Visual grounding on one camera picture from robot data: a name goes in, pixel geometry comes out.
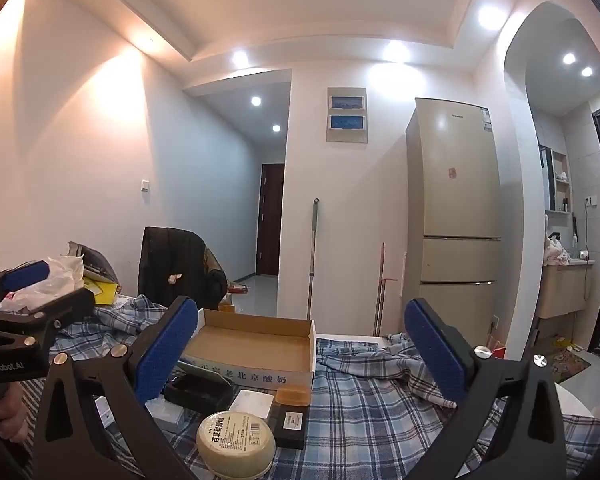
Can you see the black tray box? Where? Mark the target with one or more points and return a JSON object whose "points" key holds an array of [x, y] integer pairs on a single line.
{"points": [[200, 397]]}

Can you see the patterned doormat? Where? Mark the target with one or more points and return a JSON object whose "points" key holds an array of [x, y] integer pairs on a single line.
{"points": [[570, 365]]}

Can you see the white wall socket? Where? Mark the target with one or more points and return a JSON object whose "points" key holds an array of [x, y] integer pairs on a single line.
{"points": [[591, 200]]}

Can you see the round cream jar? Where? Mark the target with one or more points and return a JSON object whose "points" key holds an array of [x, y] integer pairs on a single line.
{"points": [[235, 455]]}

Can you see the wall mirror cabinet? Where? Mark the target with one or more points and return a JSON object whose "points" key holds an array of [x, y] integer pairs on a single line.
{"points": [[557, 180]]}

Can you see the beige vanity cabinet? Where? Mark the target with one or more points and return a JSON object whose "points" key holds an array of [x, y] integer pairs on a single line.
{"points": [[562, 290]]}

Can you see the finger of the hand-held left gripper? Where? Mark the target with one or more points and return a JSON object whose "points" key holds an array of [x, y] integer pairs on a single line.
{"points": [[25, 276], [70, 305]]}

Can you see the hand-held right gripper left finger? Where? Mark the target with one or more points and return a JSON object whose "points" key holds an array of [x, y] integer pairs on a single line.
{"points": [[165, 350]]}

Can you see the white plastic box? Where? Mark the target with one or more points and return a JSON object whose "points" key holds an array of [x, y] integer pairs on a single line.
{"points": [[167, 416]]}

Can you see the wall electrical panel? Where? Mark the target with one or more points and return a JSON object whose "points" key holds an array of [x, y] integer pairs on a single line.
{"points": [[347, 115]]}

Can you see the orange soap bar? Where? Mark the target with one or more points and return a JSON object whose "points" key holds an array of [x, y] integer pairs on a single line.
{"points": [[294, 396]]}

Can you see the grey bag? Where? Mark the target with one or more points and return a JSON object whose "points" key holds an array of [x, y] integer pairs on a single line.
{"points": [[97, 260]]}

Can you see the red packet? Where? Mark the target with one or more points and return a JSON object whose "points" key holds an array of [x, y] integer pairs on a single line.
{"points": [[237, 288]]}

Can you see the grey mop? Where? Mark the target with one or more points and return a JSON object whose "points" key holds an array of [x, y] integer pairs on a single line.
{"points": [[312, 260]]}

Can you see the beige refrigerator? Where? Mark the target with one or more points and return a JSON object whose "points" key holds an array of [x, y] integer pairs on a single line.
{"points": [[455, 200]]}

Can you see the red bag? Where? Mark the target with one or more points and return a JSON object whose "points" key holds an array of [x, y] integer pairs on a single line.
{"points": [[497, 351]]}

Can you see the blue plaid cloth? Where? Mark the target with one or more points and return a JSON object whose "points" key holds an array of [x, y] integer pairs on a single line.
{"points": [[360, 410]]}

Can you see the white plastic bag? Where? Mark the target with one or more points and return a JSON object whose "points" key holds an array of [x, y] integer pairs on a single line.
{"points": [[60, 272]]}

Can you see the yellow cardboard box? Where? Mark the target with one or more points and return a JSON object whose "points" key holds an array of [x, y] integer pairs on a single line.
{"points": [[227, 304]]}

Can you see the yellow bag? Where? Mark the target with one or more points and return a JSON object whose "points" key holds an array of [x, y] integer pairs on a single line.
{"points": [[105, 292]]}

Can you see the black box white label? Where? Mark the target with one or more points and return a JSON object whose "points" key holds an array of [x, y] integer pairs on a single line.
{"points": [[290, 435]]}

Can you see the dark brown door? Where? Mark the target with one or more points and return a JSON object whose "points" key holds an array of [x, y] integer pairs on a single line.
{"points": [[271, 220]]}

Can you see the white charger adapter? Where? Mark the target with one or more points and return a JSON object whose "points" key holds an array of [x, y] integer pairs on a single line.
{"points": [[252, 402]]}

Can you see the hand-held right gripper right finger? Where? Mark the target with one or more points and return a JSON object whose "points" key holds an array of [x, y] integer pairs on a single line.
{"points": [[435, 355]]}

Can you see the person's left hand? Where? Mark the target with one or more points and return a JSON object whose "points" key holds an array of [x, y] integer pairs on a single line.
{"points": [[10, 412]]}

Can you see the pink white cloth pile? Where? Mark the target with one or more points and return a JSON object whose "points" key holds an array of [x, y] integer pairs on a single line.
{"points": [[555, 252]]}

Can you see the chair with black jacket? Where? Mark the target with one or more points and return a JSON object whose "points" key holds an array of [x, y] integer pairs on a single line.
{"points": [[170, 255]]}

